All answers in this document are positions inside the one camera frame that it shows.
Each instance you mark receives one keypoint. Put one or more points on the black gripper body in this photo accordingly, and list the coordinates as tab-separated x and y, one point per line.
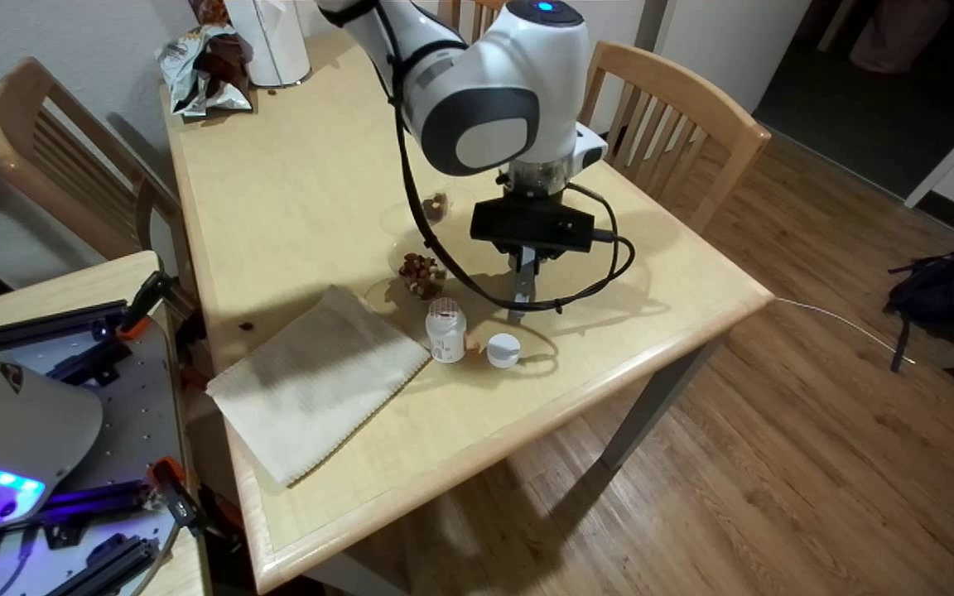
524	258

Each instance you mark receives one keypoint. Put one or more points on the grey measuring spoon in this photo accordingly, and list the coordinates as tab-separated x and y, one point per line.
521	308

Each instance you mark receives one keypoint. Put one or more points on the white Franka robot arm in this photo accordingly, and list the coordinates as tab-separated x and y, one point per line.
489	67

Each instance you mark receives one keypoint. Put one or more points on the white bottle cap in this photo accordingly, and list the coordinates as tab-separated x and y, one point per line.
501	347

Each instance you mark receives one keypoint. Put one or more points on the clear plastic bottle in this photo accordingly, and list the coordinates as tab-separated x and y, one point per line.
446	333

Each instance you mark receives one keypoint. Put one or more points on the large brown pine cone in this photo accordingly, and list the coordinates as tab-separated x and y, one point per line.
423	272

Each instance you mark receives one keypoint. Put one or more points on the grey metal table leg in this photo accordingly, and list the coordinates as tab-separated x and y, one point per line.
636	425

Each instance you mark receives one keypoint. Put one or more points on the beige folded cloth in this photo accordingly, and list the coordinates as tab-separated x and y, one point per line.
313	382

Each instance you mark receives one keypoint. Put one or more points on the white paper towel roll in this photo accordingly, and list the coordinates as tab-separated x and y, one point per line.
273	36

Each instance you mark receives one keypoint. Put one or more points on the black orange bar clamp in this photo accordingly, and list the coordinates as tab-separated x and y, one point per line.
182	499
148	297

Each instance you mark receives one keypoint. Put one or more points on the crumpled silver snack bag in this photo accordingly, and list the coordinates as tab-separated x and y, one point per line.
205	72

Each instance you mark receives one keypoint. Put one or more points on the black floor bag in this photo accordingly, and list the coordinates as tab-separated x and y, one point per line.
942	290

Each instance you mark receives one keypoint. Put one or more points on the wooden side table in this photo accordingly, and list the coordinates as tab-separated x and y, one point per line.
56	290

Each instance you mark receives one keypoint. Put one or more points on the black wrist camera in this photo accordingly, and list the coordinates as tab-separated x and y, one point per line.
530	222

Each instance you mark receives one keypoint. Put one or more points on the grey perforated mount plate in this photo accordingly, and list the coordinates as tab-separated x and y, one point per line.
114	425

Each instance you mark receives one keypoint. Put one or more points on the black metal rail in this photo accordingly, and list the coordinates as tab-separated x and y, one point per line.
107	564
48	325

